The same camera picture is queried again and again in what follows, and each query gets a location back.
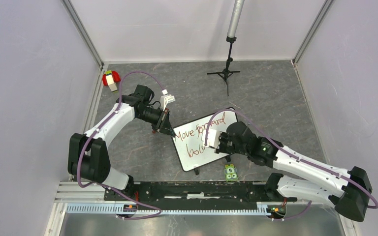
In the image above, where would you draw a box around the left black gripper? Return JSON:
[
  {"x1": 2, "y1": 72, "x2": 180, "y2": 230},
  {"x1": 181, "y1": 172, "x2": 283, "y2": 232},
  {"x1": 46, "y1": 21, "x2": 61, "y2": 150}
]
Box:
[{"x1": 136, "y1": 107, "x2": 175, "y2": 138}]

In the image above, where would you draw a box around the white whiteboard black frame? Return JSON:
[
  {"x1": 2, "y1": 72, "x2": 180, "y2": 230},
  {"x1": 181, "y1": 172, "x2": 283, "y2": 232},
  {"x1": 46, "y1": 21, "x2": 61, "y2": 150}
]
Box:
[{"x1": 172, "y1": 114, "x2": 228, "y2": 172}]

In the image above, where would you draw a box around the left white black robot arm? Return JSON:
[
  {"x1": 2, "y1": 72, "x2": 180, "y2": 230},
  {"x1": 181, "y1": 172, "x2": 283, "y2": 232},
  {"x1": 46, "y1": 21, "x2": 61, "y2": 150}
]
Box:
[{"x1": 67, "y1": 85, "x2": 176, "y2": 200}]

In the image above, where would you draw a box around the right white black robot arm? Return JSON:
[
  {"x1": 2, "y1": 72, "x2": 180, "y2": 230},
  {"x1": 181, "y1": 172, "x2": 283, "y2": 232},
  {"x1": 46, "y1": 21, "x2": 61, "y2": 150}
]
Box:
[{"x1": 203, "y1": 121, "x2": 373, "y2": 222}]

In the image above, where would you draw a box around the green toy block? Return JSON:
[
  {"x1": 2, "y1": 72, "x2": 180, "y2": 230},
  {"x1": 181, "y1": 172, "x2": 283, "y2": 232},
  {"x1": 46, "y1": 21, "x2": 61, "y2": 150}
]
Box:
[{"x1": 224, "y1": 164, "x2": 238, "y2": 181}]

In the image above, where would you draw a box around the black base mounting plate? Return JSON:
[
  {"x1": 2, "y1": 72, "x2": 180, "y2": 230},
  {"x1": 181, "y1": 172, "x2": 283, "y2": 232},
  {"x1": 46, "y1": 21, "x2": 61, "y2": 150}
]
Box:
[{"x1": 103, "y1": 181, "x2": 298, "y2": 211}]

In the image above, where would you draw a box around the black tripod stand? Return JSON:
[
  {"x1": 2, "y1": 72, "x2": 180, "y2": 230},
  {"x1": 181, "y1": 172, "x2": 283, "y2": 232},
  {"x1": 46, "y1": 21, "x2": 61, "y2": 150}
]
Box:
[{"x1": 206, "y1": 37, "x2": 240, "y2": 96}]

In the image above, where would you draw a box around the red multicolour toy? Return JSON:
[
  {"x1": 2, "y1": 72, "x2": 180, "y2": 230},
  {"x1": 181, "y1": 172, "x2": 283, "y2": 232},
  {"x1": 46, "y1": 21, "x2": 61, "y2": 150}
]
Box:
[{"x1": 102, "y1": 70, "x2": 121, "y2": 92}]

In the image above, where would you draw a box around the grey cylinder on stand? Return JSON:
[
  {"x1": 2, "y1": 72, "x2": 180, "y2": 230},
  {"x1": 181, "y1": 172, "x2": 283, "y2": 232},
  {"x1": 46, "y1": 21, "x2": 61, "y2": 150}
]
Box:
[{"x1": 227, "y1": 0, "x2": 245, "y2": 39}]

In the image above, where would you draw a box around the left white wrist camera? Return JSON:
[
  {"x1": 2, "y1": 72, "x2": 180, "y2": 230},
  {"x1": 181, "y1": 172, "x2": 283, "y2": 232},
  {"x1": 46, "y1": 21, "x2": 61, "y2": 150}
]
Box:
[{"x1": 160, "y1": 89, "x2": 176, "y2": 111}]

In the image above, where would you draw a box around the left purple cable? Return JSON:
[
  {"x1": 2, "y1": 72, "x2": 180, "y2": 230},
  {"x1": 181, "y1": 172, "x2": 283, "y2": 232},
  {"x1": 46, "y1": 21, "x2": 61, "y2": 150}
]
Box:
[{"x1": 76, "y1": 71, "x2": 168, "y2": 221}]

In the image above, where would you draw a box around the purple cable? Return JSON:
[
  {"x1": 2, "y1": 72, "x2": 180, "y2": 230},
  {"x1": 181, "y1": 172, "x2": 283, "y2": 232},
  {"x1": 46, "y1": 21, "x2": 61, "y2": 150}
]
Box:
[
  {"x1": 203, "y1": 108, "x2": 378, "y2": 222},
  {"x1": 76, "y1": 71, "x2": 168, "y2": 221}
]

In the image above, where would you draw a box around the aluminium frame rail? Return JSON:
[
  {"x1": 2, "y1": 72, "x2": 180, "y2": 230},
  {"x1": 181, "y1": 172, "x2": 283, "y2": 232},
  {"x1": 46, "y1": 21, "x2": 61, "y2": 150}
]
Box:
[{"x1": 44, "y1": 181, "x2": 359, "y2": 236}]

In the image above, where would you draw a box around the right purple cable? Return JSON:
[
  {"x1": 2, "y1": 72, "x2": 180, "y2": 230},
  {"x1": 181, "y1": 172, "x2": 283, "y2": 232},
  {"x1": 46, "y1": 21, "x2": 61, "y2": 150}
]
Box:
[{"x1": 203, "y1": 108, "x2": 378, "y2": 222}]

